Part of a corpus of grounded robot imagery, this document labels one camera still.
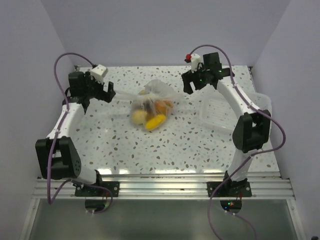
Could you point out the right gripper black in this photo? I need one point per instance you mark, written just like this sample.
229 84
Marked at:
189 77

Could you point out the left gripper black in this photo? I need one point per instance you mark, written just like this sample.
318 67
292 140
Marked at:
106 96

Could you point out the yellow fake pear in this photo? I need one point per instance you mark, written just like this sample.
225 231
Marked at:
138 116

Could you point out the orange fake pineapple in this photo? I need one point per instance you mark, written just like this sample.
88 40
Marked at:
163 106

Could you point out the red fake grapes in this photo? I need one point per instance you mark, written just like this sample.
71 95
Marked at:
149 108

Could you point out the clear printed plastic bag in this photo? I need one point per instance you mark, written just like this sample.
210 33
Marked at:
154 90

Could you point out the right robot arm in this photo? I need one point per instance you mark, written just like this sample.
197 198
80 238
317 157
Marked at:
252 128

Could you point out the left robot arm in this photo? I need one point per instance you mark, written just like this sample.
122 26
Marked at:
57 155

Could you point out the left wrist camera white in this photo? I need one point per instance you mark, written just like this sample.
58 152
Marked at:
98 73

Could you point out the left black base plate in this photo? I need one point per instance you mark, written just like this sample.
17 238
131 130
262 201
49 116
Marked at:
106 189

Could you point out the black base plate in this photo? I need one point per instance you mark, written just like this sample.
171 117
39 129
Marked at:
106 189
229 188

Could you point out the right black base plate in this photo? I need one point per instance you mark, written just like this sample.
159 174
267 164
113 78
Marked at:
229 188

